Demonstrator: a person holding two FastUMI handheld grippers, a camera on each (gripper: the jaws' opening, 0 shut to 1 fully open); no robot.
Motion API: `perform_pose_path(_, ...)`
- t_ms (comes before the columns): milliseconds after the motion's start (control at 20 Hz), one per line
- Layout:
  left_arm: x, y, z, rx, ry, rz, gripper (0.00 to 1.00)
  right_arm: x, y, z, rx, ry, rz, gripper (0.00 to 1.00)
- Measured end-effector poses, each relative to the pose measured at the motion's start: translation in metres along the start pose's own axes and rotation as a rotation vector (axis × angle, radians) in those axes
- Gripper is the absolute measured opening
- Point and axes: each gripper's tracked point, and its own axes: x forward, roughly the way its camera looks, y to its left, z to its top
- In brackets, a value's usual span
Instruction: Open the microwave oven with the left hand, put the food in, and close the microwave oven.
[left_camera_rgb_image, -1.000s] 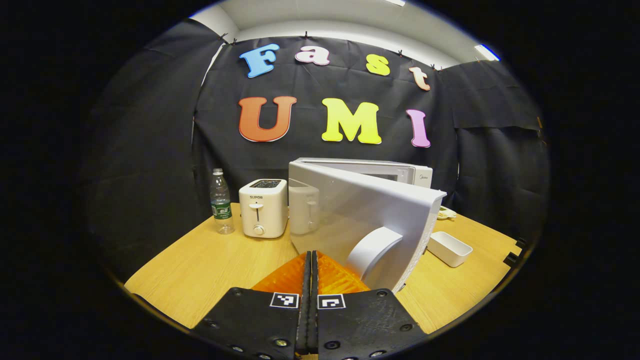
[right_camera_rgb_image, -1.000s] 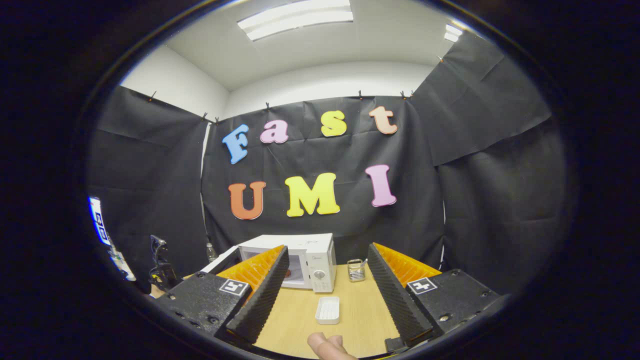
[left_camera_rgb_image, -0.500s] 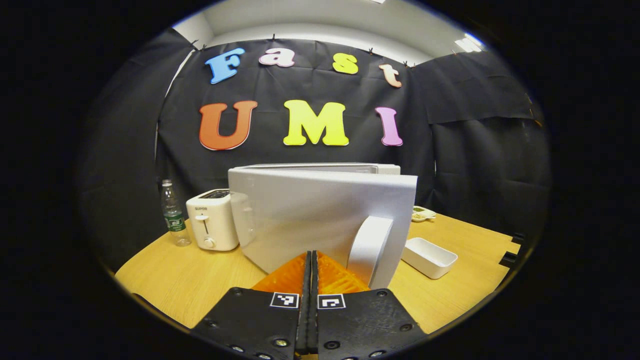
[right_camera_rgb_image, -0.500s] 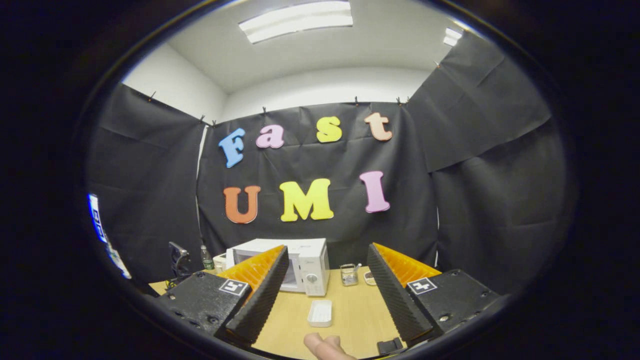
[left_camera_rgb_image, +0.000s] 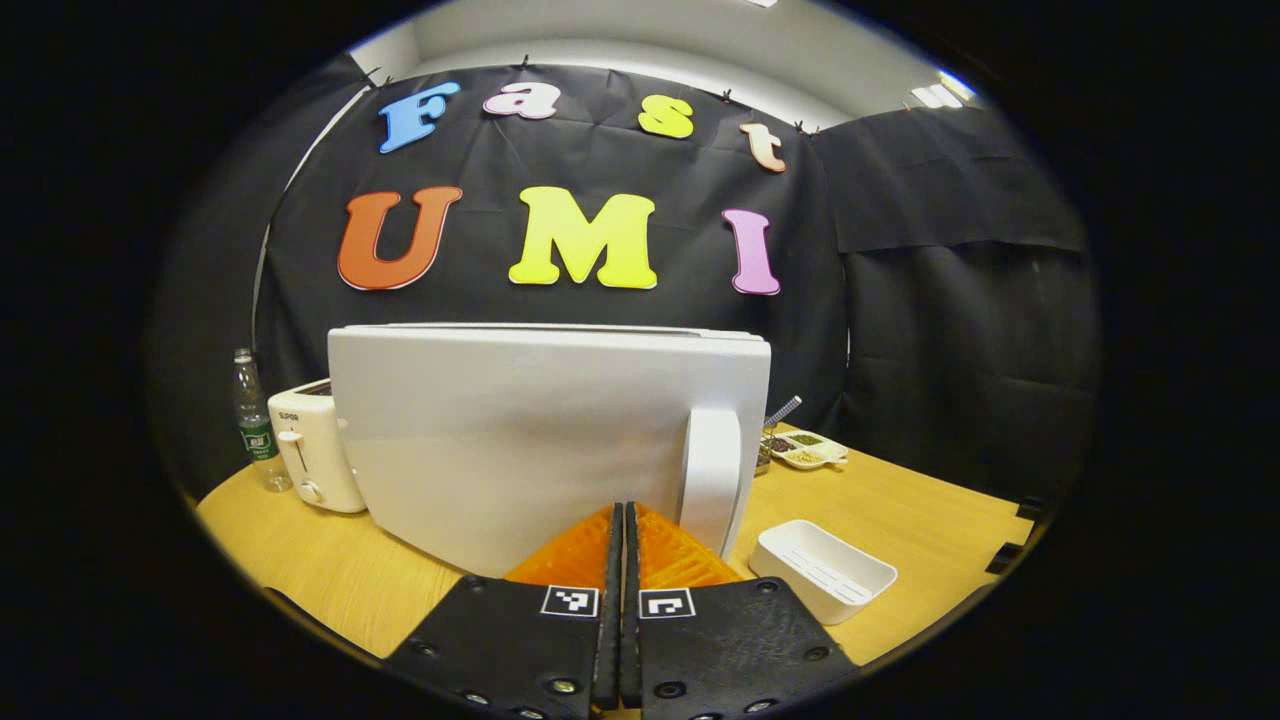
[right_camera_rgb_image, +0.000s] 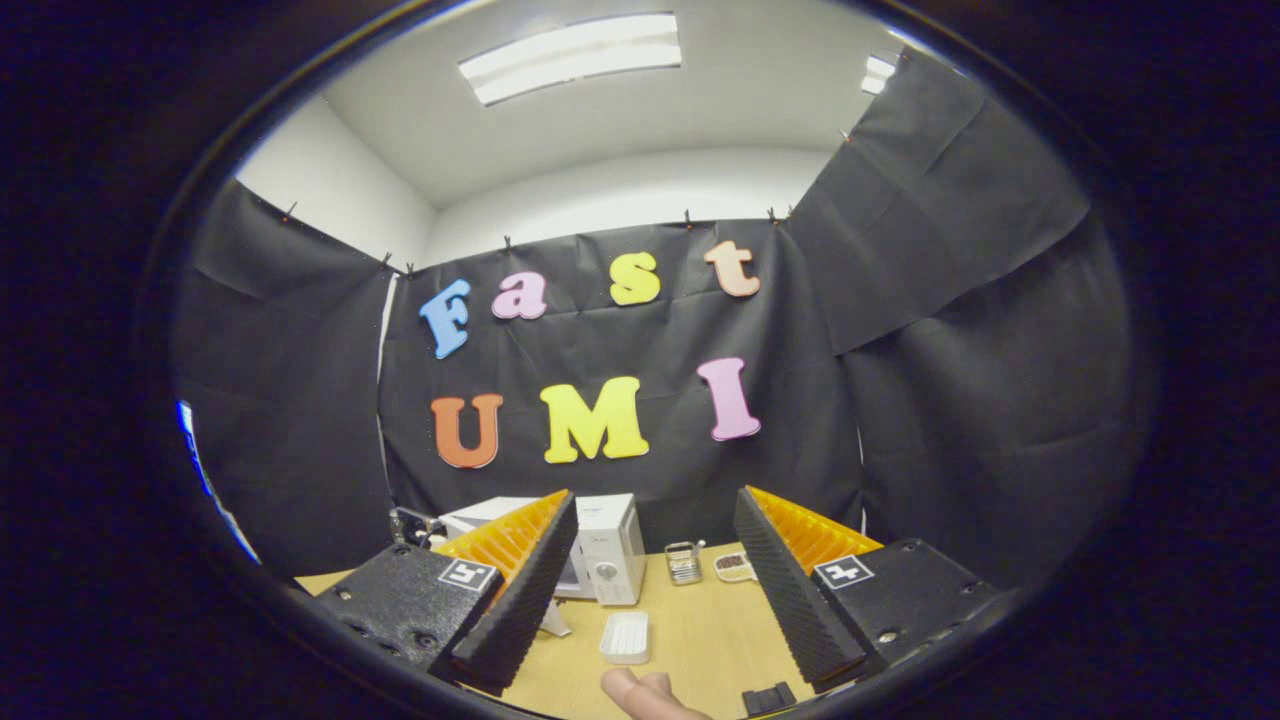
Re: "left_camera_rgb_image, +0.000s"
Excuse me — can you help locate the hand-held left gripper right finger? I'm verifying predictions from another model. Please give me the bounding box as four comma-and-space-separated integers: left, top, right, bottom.
620, 502, 859, 720

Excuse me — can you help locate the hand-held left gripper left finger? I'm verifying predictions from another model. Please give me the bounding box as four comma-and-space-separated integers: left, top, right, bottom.
385, 502, 624, 720

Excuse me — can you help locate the white microwave oven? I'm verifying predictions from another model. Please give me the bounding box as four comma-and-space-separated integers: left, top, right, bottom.
328, 322, 773, 579

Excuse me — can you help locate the white rectangular dish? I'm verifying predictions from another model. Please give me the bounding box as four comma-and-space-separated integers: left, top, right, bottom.
749, 519, 898, 626

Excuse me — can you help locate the white toaster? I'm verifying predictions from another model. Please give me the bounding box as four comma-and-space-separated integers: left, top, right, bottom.
267, 378, 367, 515

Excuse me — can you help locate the clear plastic water bottle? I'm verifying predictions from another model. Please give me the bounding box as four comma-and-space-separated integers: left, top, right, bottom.
233, 348, 293, 493

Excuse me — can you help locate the black backdrop cloth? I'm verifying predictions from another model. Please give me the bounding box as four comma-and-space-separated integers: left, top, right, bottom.
145, 55, 1101, 511

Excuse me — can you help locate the small ceiling light panel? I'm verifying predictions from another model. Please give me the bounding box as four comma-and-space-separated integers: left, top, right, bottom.
910, 72, 976, 109

